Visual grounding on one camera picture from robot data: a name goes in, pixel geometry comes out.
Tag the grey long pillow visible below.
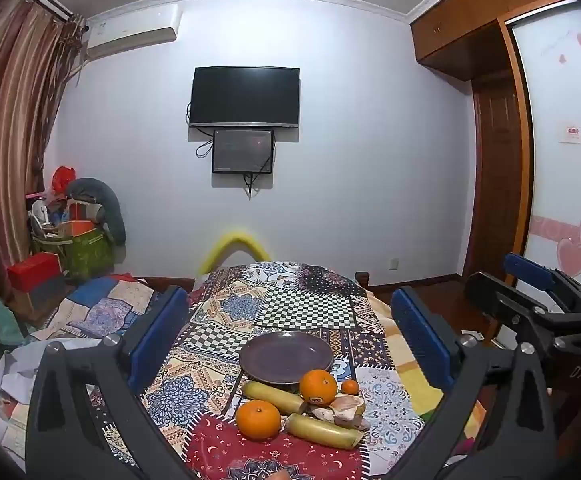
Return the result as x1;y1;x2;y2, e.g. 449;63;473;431
65;177;128;247

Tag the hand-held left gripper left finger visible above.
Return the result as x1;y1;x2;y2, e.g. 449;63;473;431
25;285;197;480

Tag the striped brown curtain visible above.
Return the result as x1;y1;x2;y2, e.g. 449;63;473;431
0;0;85;348

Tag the large plain orange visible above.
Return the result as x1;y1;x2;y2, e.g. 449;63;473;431
235;399;282;442

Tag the peeled pomelo segment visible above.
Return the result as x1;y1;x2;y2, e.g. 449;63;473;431
332;394;366;417
311;406;371;432

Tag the brown wooden door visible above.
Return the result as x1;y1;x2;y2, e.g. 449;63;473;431
470;77;532;283

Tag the wooden overhead cabinet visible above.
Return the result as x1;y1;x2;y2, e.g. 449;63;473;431
409;0;579;82

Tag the black television cable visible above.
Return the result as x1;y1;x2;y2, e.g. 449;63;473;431
186;101;214;159

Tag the purple plate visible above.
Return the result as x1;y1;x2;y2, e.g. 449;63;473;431
239;331;334;387

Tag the small black wall monitor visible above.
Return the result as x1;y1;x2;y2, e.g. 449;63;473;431
211;128;275;175

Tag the patchwork printed blanket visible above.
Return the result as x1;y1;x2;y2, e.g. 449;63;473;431
35;260;486;480

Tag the teal soft toy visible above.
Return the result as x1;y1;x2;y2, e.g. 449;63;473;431
0;297;22;347

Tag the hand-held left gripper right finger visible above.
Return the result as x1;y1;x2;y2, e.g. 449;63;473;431
391;287;557;480

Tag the white heart-print wardrobe door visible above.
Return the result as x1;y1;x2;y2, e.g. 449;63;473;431
511;0;581;311

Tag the red plastic bag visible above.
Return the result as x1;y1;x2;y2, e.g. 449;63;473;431
51;165;78;196

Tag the green storage bag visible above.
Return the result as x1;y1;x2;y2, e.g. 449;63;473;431
32;224;116;282

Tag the yellow banana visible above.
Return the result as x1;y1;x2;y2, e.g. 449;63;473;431
242;381;307;416
284;413;364;450

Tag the white air conditioner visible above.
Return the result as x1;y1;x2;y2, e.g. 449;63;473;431
85;3;182;59

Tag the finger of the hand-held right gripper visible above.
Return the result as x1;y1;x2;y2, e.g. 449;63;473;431
501;252;581;307
464;270;581;335

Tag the red box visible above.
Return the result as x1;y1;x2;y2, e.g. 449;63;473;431
6;252;64;292

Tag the black wall television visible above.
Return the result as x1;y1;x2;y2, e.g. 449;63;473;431
188;65;301;129

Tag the large orange with sticker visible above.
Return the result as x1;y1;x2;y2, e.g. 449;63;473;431
299;368;339;408

